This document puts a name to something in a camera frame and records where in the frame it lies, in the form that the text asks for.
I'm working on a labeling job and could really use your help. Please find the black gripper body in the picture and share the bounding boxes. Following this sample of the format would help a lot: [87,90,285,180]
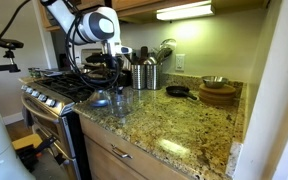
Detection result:
[107,54,124,73]

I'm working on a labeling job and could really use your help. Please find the clear glass cup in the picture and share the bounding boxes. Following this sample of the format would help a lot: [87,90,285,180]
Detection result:
[104,86,135,117]

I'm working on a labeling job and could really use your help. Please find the perforated steel utensil holder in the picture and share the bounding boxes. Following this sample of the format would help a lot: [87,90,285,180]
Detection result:
[130,63,147,90]
[146,63,163,91]

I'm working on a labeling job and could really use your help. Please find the dark wooden spatula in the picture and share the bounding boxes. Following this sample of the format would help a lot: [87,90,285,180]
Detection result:
[138,45,149,65]

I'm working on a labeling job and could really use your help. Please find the steel ladle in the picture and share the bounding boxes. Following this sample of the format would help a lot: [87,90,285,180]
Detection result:
[143,56,158,66]

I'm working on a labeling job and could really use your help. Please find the small black cast-iron skillet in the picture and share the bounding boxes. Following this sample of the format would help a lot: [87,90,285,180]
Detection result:
[165,85,198,101]

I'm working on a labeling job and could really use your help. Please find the wooden upper cabinet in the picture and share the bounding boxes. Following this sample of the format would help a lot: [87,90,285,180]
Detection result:
[37,0,272,33]

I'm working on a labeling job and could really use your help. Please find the wooden cabinet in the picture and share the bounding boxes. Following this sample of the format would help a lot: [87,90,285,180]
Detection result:
[78,113,192,180]
[37,0,272,33]

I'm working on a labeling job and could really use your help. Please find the stainless steel gas stove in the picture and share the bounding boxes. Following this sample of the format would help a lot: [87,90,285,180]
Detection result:
[18,48,133,180]

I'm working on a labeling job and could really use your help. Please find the small glass jar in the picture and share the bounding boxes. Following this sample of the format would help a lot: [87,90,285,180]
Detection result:
[28,67,42,78]

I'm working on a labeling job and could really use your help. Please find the wooden lower cabinet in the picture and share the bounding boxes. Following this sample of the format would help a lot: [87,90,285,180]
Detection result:
[78,113,192,180]

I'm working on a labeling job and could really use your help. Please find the under-cabinet light strip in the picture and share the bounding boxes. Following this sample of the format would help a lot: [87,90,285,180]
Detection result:
[156,0,215,22]

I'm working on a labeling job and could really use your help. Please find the small steel bowl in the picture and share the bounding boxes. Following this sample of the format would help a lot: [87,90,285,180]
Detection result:
[201,75,229,89]

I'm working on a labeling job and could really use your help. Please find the yellow block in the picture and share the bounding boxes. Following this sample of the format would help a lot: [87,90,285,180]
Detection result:
[11,133,43,151]

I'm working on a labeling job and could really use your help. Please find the black clamp tool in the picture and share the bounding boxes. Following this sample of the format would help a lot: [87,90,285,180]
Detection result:
[15,134,58,173]

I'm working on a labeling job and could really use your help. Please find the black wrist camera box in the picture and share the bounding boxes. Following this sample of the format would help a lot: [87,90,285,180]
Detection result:
[85,53,110,64]

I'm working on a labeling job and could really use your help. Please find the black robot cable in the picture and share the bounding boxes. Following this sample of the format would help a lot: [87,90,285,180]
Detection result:
[0,0,122,92]

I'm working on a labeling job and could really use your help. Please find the white wall outlet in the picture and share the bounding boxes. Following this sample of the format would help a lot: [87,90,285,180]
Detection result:
[175,53,186,72]

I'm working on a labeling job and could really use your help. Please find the metal drawer handle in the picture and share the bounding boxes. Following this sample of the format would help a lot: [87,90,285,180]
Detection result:
[110,144,134,160]

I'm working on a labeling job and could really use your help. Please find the black external camera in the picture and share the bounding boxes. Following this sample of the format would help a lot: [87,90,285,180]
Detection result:
[0,37,25,51]

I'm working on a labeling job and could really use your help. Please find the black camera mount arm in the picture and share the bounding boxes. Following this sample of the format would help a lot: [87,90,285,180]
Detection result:
[0,49,22,74]

